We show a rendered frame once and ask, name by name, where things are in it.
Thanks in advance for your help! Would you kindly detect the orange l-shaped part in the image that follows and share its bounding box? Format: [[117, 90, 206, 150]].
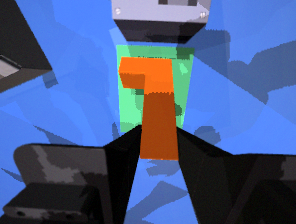
[[118, 57, 179, 160]]

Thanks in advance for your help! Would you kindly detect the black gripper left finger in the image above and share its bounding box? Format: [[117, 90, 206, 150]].
[[13, 124, 142, 224]]

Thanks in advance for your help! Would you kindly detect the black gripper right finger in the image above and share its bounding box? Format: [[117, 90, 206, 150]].
[[176, 126, 296, 224]]

